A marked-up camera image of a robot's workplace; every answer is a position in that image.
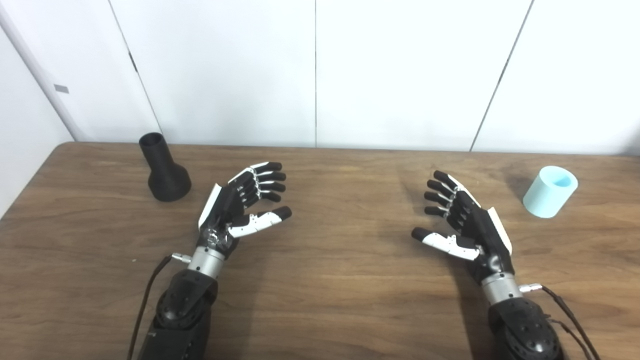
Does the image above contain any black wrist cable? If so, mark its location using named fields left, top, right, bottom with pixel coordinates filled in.
left=519, top=283, right=601, bottom=360
left=126, top=253, right=193, bottom=360

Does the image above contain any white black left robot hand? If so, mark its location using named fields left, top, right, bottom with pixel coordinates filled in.
left=197, top=161, right=293, bottom=261

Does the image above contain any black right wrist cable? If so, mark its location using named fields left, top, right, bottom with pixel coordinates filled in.
left=519, top=283, right=601, bottom=360

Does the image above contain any black flared nozzle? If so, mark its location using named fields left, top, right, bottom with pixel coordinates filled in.
left=138, top=132, right=192, bottom=203

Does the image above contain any light blue cup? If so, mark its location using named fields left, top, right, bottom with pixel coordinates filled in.
left=522, top=165, right=579, bottom=219

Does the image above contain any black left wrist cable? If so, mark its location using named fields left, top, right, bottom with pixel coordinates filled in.
left=126, top=253, right=193, bottom=360

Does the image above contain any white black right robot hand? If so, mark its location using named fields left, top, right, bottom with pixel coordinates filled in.
left=411, top=170, right=516, bottom=286

